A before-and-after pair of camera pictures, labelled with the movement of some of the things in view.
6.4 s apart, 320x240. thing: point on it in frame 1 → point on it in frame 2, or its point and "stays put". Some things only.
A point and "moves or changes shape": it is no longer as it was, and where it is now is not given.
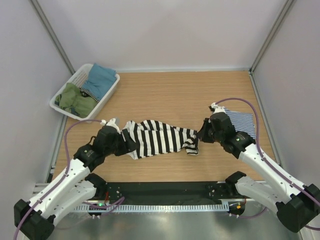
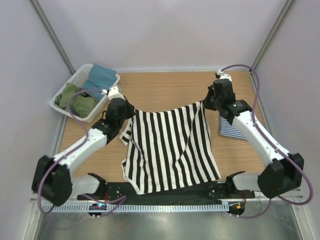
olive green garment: (71, 98) stays put
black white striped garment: (154, 137) moves or changes shape
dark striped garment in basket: (85, 93) stays put
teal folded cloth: (99, 80) stays put
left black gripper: (128, 146) → (130, 108)
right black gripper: (202, 133) → (206, 103)
